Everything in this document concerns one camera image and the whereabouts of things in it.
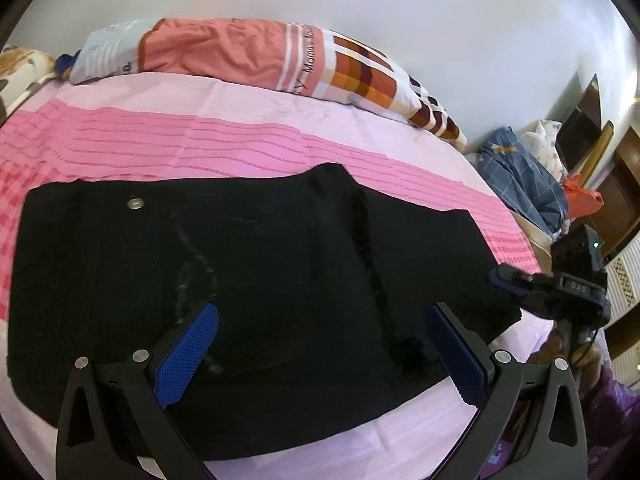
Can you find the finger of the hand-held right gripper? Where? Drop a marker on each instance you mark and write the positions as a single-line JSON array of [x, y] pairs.
[[507, 280]]

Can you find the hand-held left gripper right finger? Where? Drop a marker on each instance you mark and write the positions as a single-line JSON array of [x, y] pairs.
[[457, 355]]

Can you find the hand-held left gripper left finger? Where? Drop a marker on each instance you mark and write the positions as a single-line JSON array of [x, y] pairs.
[[187, 355]]

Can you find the black pants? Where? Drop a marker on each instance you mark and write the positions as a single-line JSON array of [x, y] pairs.
[[250, 285]]

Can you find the person's right hand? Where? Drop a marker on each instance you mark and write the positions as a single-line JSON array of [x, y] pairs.
[[552, 345]]

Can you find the white lattice panel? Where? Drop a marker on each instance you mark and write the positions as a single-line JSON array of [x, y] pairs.
[[622, 285]]

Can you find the orange plastic bag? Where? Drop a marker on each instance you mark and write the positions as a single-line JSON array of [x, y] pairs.
[[580, 197]]

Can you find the dark wooden cabinet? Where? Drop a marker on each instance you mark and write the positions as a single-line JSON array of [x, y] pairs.
[[620, 195]]

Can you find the blue plaid cloth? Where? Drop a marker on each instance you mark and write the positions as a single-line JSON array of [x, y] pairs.
[[525, 180]]

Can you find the white floral cloth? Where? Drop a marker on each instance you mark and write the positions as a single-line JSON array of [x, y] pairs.
[[547, 145]]

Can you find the wooden chair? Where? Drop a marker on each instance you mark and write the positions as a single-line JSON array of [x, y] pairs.
[[582, 125]]

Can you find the pink checked bed sheet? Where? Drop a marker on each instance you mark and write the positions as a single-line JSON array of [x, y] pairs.
[[250, 125]]

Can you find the orange striped pillow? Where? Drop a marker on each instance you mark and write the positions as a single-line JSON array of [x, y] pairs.
[[225, 50]]

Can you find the dark blue cloth item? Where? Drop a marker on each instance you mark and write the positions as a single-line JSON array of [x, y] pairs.
[[65, 65]]

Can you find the cream floral blanket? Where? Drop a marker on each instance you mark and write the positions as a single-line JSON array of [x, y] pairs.
[[20, 72]]

